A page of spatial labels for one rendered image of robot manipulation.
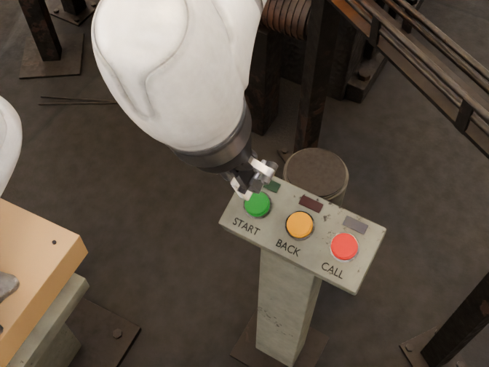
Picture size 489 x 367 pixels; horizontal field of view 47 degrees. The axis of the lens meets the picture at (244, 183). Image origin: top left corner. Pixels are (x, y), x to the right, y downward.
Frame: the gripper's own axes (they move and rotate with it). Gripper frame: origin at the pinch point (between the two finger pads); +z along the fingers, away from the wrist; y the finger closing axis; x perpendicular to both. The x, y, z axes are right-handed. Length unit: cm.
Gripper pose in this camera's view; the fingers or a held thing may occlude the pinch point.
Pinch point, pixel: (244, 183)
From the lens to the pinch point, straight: 77.1
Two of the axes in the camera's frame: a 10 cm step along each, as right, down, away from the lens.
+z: 1.7, 2.8, 9.5
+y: -8.7, -4.1, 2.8
